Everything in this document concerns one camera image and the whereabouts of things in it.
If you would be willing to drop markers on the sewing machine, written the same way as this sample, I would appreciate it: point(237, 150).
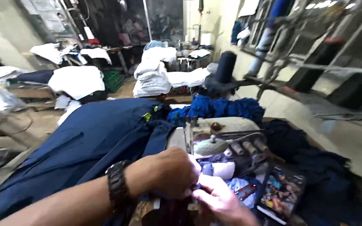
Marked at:
point(231, 125)

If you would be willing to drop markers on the long white cloth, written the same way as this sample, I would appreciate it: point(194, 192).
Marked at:
point(189, 77)

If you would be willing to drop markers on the white cloth over table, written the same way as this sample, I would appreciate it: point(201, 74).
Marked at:
point(77, 81)

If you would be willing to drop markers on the green plastic crate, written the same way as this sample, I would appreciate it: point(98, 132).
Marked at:
point(113, 81)

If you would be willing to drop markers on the dark thread cone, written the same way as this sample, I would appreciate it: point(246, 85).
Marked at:
point(226, 67)

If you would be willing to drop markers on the small beige thread spool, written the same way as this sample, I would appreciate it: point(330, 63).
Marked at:
point(260, 144)
point(249, 147)

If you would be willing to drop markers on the small dark blue piece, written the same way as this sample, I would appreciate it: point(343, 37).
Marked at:
point(196, 186)

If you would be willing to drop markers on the light blue cloth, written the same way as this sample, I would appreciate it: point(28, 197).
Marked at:
point(251, 199)

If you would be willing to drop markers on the grey flat cloth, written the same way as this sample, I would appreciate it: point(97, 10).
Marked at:
point(335, 106)

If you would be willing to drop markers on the large black thread cone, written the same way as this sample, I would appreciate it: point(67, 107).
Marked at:
point(316, 64)
point(357, 84)

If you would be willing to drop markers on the stack of folded white fabric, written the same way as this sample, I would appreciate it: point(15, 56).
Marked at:
point(151, 77)

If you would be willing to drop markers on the blue and grey pole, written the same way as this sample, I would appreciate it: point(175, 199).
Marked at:
point(265, 40)

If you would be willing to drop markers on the metal pipe thread rack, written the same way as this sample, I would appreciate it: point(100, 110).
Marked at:
point(275, 70)

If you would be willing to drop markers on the wooden bench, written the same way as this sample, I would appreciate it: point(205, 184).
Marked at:
point(33, 93)

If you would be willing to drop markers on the black box with colourful print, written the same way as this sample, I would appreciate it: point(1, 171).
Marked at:
point(282, 194)

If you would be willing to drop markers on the person's right thumb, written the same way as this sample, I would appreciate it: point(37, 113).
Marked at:
point(203, 197)

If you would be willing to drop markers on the white cloth pile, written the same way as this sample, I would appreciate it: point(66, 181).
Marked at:
point(2, 89)

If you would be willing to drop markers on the person's right hand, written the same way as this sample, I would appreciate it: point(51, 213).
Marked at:
point(223, 197)

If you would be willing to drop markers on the person's left hand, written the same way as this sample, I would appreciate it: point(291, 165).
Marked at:
point(165, 171)

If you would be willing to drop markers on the small white thread spool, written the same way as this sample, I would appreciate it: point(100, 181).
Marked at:
point(228, 152)
point(237, 148)

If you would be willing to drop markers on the background sewing workstation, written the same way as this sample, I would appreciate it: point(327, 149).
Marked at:
point(196, 50)

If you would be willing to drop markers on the large navy fabric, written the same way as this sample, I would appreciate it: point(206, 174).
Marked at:
point(99, 135)

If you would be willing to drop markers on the person's left fingers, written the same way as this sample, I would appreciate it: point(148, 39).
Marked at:
point(194, 169)

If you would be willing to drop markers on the heap of dark navy fabric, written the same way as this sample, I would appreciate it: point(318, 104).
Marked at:
point(316, 169)

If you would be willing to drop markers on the person's left forearm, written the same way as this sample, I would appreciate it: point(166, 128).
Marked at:
point(74, 201)

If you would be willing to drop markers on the bundle of blue fabric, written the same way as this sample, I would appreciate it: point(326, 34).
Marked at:
point(225, 108)

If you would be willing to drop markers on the wooden sewing table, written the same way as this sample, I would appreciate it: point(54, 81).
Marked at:
point(143, 213)

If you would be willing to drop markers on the dark navy cloth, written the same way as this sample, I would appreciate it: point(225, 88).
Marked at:
point(33, 76)

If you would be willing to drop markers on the papers on wall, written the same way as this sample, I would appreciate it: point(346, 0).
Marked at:
point(49, 14)

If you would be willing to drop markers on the person's right index finger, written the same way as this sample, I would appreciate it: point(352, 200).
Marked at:
point(208, 181)

